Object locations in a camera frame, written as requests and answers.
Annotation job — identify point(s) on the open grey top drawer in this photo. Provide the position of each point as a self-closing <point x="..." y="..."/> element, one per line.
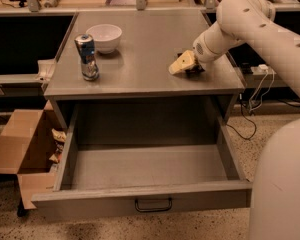
<point x="116" y="153"/>

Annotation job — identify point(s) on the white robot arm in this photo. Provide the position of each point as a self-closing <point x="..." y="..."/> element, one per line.
<point x="275" y="198"/>

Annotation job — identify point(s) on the white power strip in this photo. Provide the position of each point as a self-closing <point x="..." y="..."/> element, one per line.
<point x="263" y="67"/>

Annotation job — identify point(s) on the white ceramic bowl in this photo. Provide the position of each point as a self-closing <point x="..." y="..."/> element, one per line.
<point x="106" y="37"/>

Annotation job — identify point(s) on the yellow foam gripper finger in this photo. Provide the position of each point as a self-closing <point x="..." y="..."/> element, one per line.
<point x="185" y="61"/>

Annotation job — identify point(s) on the grey cabinet with top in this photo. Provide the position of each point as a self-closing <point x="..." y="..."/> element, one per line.
<point x="151" y="41"/>

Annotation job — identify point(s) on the black drawer handle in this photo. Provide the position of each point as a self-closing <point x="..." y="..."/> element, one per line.
<point x="153" y="205"/>

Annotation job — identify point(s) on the snack packets in box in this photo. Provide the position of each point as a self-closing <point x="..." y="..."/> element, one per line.
<point x="59" y="140"/>

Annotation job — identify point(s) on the open cardboard box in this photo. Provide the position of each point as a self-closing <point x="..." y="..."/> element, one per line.
<point x="26" y="144"/>

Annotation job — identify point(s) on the crushed blue silver can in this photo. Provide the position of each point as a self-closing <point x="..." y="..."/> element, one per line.
<point x="86" y="50"/>

